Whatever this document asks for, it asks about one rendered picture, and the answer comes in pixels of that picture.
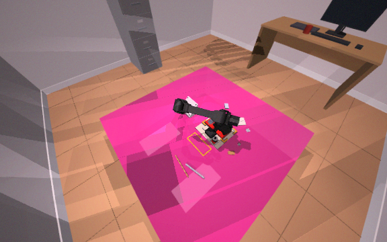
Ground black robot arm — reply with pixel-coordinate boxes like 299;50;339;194
173;98;241;135

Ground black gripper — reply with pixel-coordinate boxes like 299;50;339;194
205;123;223;138

